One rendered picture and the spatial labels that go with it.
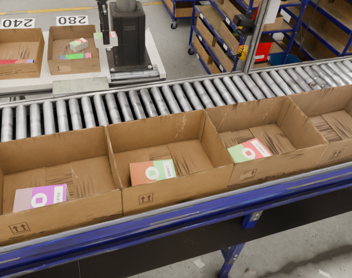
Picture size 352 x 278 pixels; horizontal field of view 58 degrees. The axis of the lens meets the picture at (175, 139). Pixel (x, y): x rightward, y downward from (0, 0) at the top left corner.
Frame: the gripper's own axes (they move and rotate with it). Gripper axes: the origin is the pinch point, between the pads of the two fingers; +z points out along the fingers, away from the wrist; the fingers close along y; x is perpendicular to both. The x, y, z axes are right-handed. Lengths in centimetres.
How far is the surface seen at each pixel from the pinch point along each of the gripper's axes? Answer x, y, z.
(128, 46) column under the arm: 15.9, -25.5, 22.9
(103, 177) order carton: -13, 62, 23
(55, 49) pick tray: -25, -52, 37
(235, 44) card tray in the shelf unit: 108, -60, 53
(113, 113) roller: -0.7, 12.6, 37.6
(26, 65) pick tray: -40, -27, 29
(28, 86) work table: -41, -20, 39
